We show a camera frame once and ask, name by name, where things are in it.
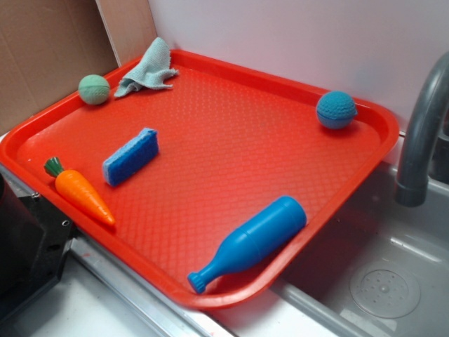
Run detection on blue knitted ball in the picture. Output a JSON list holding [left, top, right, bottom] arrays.
[[316, 91, 358, 130]]

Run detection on brown cardboard panel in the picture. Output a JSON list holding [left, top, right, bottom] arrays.
[[1, 1, 156, 134]]

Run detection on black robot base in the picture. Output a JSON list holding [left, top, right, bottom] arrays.
[[1, 178, 73, 316]]

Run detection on blue plastic bottle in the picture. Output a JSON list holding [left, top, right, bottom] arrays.
[[187, 196, 307, 293]]

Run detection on green ball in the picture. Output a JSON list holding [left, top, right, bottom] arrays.
[[78, 74, 110, 105]]

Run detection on grey plastic sink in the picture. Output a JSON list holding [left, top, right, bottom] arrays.
[[213, 165, 448, 336]]

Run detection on light blue cloth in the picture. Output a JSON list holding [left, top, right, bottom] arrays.
[[114, 37, 179, 98]]

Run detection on orange toy carrot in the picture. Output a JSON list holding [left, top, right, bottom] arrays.
[[43, 157, 116, 227]]

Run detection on red plastic tray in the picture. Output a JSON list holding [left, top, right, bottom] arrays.
[[1, 51, 399, 310]]

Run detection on grey faucet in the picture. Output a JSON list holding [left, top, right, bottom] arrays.
[[394, 53, 448, 207]]

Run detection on blue sponge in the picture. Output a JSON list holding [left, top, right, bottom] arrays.
[[102, 128, 159, 187]]

